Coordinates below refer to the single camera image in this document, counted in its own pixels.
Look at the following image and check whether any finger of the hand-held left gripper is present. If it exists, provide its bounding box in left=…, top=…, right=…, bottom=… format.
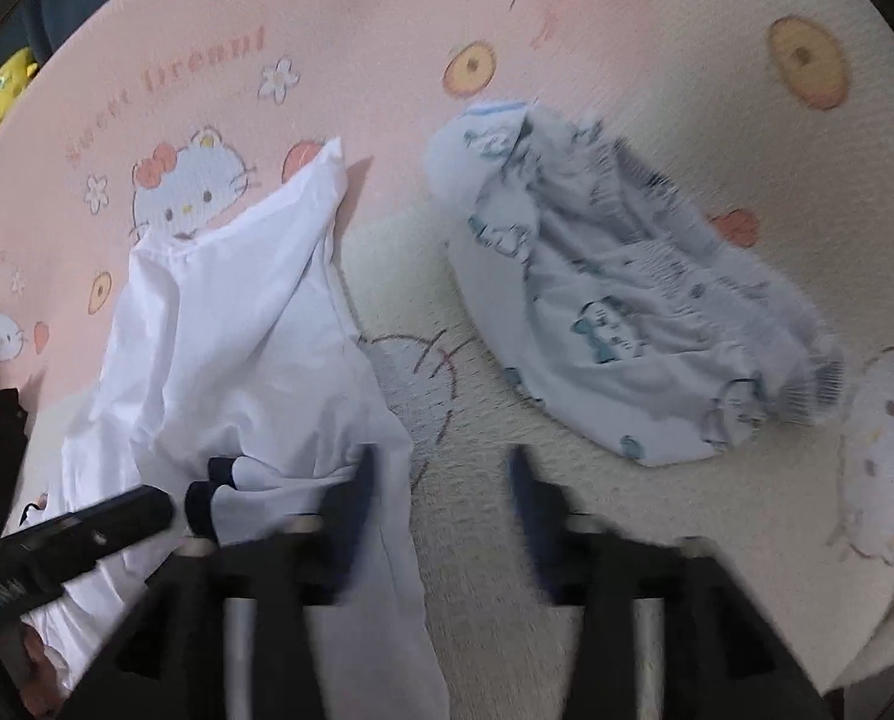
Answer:
left=1, top=484, right=175, bottom=571

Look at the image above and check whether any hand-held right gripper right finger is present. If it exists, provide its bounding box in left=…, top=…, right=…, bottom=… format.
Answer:
left=508, top=444, right=830, bottom=720

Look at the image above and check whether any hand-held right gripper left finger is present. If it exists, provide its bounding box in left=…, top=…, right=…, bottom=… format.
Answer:
left=57, top=444, right=379, bottom=720

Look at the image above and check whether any white shirt with navy trim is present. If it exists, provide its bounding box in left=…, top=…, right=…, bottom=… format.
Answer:
left=23, top=136, right=452, bottom=720

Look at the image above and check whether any white blue-printed garment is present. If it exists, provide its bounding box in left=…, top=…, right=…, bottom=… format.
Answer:
left=423, top=97, right=845, bottom=467

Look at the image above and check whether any yellow plush toy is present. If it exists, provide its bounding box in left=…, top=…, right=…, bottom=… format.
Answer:
left=0, top=47, right=39, bottom=151

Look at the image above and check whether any pink cream cartoon printed blanket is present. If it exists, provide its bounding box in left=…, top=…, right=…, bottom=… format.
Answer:
left=0, top=0, right=894, bottom=706

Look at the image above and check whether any dark teal cloth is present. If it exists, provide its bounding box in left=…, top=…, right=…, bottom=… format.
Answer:
left=8, top=0, right=118, bottom=68

